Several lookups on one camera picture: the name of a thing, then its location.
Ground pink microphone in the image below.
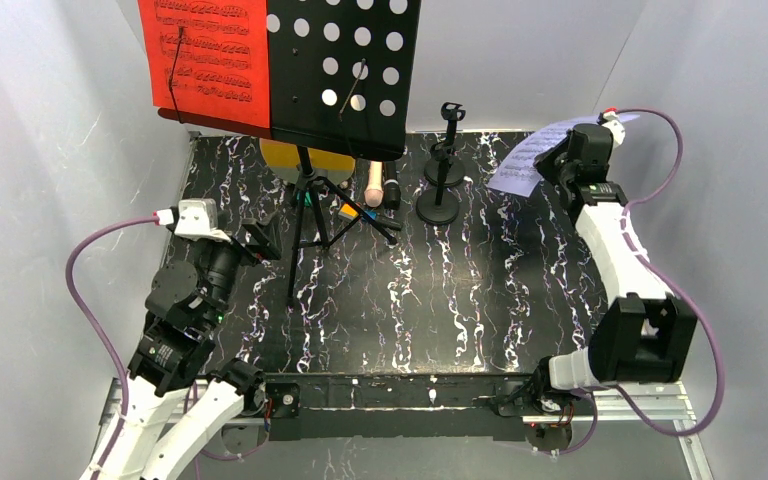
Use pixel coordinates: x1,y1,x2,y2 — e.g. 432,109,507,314
364,161,384,208

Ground black handheld microphone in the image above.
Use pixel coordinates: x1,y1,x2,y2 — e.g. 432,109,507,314
382,162,401,210

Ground black tripod music stand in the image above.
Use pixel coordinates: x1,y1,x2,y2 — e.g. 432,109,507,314
158,0,423,307

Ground black desktop microphone stand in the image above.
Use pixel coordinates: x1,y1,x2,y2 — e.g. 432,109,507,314
415,148,460,225

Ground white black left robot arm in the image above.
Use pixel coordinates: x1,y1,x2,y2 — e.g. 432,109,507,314
65,209,281,479

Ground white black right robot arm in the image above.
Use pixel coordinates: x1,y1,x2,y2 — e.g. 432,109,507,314
534,123,697,401

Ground green and grey eraser block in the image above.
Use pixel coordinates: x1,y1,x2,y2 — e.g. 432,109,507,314
295,192,312,208

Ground round three-colour drawer cabinet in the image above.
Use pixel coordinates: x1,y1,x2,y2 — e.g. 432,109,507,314
259,139,356,184

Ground yellow and grey eraser block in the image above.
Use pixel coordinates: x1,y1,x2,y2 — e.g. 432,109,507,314
338,204,359,222

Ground red sheet music page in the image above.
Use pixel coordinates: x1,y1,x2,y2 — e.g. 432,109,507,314
137,0,271,128

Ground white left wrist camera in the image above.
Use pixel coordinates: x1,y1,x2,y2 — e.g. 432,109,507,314
154,198,231,243

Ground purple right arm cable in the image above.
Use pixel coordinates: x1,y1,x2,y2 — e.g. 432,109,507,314
556,107,726,456

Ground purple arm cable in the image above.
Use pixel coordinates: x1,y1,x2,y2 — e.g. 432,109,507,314
65,211,273,480
556,107,726,456

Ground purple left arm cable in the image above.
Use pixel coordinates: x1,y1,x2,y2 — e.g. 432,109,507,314
65,211,273,480

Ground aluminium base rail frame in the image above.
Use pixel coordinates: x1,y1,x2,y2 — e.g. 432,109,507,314
85,127,715,480

